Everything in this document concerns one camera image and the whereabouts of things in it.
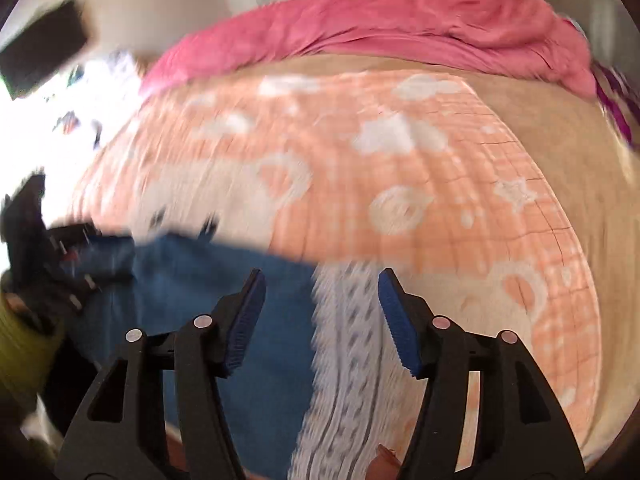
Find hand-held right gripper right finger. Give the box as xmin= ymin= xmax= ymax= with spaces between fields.
xmin=377 ymin=268 xmax=586 ymax=480

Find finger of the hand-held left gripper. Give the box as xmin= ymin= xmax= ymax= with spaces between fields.
xmin=52 ymin=267 xmax=133 ymax=313
xmin=46 ymin=224 xmax=103 ymax=253

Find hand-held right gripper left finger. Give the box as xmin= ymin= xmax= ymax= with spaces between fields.
xmin=54 ymin=268 xmax=267 ymax=480

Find blue denim pants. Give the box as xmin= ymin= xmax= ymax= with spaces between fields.
xmin=65 ymin=232 xmax=408 ymax=480

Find person's left forearm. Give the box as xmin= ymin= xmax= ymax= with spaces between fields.
xmin=0 ymin=290 xmax=66 ymax=411

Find orange printed blanket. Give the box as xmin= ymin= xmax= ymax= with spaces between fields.
xmin=70 ymin=70 xmax=601 ymax=480

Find bed with beige sheet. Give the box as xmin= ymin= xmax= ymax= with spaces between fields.
xmin=65 ymin=50 xmax=640 ymax=480

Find pink duvet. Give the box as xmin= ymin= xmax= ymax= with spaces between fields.
xmin=140 ymin=0 xmax=598 ymax=98

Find purple patterned cloth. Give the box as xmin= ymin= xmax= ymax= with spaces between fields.
xmin=594 ymin=60 xmax=640 ymax=148

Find grey pillow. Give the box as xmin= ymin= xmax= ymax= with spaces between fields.
xmin=535 ymin=0 xmax=618 ymax=53

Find black wall television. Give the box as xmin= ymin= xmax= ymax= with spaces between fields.
xmin=0 ymin=0 xmax=96 ymax=101

